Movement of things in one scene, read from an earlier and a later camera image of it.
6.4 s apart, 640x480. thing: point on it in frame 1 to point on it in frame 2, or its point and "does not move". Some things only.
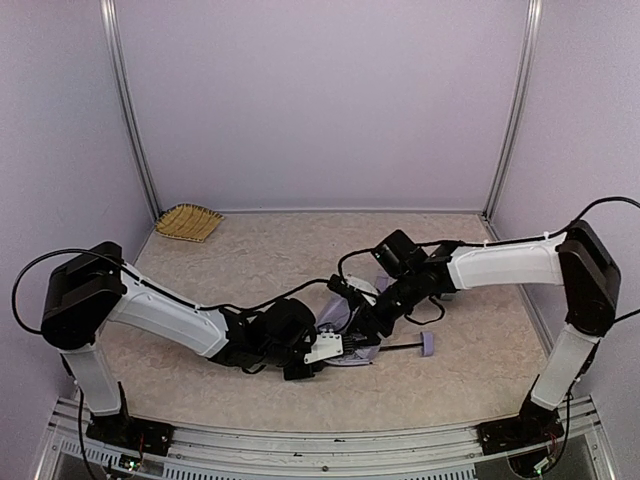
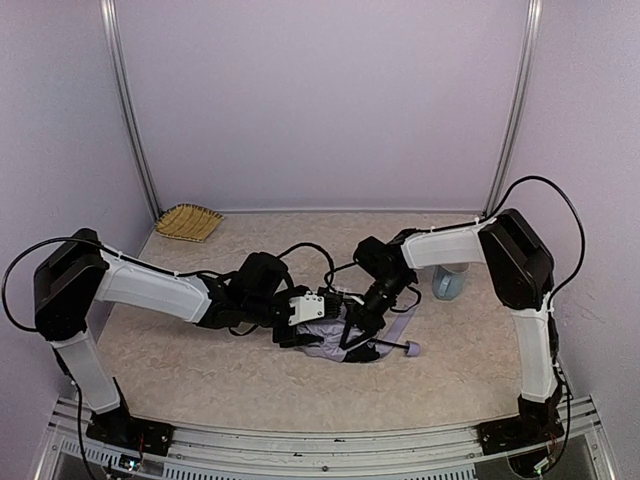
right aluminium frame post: x=535 y=15 does not move
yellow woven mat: x=189 y=221 does not move
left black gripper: x=298 y=370 to x=285 y=329
